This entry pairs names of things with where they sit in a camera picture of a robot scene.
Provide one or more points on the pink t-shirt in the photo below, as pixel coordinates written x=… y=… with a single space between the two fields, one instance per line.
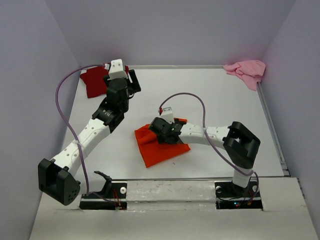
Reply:
x=250 y=72

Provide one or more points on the orange t-shirt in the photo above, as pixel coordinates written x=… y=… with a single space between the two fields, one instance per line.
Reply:
x=152 y=152

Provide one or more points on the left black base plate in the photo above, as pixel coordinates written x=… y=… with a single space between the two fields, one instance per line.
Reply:
x=114 y=200

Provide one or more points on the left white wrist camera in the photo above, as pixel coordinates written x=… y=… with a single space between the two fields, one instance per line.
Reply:
x=116 y=69

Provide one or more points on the right aluminium rail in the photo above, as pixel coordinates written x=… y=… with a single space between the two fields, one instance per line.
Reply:
x=273 y=132

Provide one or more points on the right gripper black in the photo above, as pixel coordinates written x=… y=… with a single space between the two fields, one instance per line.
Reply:
x=161 y=139

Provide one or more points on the back aluminium rail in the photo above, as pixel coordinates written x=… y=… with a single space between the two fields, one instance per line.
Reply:
x=161 y=67

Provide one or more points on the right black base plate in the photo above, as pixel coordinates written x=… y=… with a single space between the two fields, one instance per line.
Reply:
x=232 y=197

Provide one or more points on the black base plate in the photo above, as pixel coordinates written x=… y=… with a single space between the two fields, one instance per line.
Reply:
x=232 y=197
x=114 y=200

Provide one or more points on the aluminium rail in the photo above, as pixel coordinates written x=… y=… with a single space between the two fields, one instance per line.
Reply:
x=175 y=179
x=161 y=67
x=273 y=132

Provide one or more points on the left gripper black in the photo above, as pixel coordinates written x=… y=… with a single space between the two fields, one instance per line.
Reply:
x=134 y=87

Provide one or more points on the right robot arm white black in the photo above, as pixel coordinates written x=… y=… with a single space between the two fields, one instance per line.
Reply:
x=240 y=144

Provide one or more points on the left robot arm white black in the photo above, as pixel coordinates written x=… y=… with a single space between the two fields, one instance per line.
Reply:
x=64 y=176

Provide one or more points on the front aluminium rail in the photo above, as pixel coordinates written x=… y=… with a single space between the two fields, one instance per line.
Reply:
x=175 y=179

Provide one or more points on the folded dark red t-shirt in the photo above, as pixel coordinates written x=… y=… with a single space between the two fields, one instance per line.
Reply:
x=93 y=80

